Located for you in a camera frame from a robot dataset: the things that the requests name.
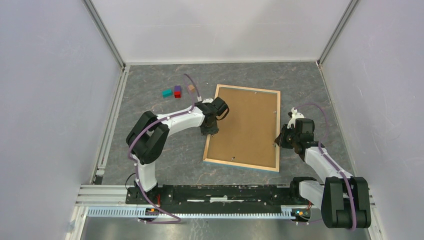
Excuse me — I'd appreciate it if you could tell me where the teal wooden block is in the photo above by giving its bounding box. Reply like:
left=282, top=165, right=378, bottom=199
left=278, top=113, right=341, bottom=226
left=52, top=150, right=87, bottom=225
left=162, top=89, right=173, bottom=98

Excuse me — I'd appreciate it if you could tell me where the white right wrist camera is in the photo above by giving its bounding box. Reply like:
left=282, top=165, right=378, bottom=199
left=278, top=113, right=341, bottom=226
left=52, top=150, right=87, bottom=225
left=286, top=107, right=305, bottom=129

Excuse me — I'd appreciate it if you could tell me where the aluminium rail base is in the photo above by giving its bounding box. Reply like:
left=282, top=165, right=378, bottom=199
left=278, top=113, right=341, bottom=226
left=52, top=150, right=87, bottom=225
left=74, top=184, right=377, bottom=220

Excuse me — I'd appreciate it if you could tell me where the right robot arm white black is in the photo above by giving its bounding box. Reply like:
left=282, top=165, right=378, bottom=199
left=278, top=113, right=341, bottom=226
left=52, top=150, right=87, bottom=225
left=274, top=116, right=372, bottom=231

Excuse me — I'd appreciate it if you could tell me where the red wooden block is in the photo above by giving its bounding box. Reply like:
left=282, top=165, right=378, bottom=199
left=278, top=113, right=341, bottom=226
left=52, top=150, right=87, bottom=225
left=173, top=91, right=182, bottom=99

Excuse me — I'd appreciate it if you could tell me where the brown cardboard backing board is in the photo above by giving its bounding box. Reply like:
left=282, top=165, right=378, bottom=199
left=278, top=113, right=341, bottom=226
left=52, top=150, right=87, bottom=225
left=206, top=87, right=278, bottom=169

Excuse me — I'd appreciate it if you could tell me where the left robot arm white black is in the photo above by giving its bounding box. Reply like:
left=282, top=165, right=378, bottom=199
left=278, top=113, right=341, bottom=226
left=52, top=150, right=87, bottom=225
left=126, top=97, right=230, bottom=204

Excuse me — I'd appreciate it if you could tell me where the natural wooden cube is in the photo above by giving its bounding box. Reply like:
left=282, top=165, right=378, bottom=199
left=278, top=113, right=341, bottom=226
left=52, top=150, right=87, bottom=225
left=187, top=84, right=196, bottom=93

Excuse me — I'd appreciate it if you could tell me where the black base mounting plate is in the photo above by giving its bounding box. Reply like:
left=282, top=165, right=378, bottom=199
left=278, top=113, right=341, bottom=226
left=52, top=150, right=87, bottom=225
left=125, top=184, right=322, bottom=215

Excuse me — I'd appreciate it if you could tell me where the purple wooden block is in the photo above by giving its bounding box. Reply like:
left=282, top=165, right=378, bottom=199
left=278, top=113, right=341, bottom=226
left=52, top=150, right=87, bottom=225
left=173, top=85, right=182, bottom=93

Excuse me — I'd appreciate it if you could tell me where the wooden picture frame teal edge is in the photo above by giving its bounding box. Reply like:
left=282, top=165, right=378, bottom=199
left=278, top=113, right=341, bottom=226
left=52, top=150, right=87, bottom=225
left=202, top=83, right=282, bottom=173

